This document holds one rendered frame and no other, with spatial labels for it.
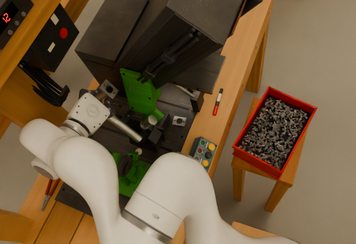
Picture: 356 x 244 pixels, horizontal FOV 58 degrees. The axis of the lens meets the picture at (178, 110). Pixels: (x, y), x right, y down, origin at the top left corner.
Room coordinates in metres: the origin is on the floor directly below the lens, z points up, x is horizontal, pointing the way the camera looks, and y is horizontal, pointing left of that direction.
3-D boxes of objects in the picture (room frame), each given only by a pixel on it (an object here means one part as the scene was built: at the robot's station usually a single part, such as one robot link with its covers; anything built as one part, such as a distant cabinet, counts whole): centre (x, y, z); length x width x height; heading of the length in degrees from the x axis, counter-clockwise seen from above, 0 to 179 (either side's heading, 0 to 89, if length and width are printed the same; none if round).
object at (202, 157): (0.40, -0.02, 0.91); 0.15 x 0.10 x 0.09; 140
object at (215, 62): (0.74, -0.04, 1.11); 0.39 x 0.16 x 0.03; 50
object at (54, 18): (0.79, 0.32, 1.42); 0.17 x 0.12 x 0.15; 140
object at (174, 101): (0.74, 0.09, 0.89); 1.10 x 0.42 x 0.02; 140
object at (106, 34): (0.91, 0.12, 1.07); 0.30 x 0.18 x 0.34; 140
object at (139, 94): (0.64, 0.09, 1.17); 0.13 x 0.12 x 0.20; 140
